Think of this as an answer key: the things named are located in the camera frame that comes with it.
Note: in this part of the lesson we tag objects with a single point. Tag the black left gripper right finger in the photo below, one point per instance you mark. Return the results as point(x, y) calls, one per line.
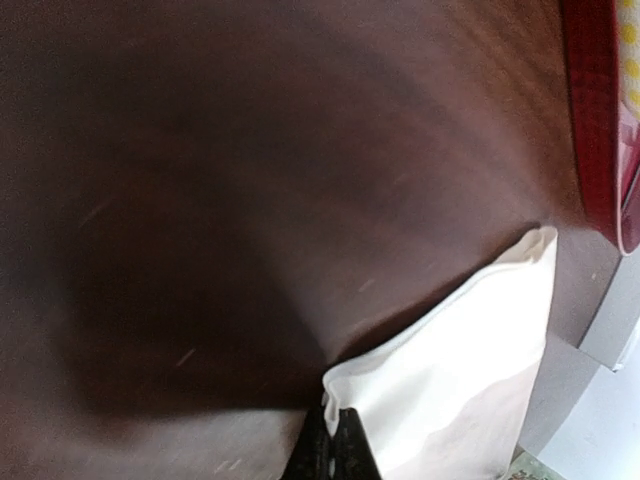
point(351, 452)

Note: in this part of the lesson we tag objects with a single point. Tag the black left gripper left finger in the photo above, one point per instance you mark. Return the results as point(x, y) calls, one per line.
point(310, 457)

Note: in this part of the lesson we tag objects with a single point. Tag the pink and cream underwear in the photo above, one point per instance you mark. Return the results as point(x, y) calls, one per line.
point(447, 397)

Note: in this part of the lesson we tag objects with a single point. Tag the white compartment box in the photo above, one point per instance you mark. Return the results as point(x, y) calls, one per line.
point(583, 420)

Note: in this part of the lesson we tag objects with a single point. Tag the red round lacquer tray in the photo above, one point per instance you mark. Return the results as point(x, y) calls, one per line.
point(605, 133)

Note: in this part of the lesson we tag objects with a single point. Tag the yellow and blue patterned bowl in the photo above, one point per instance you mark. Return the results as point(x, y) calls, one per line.
point(627, 12)

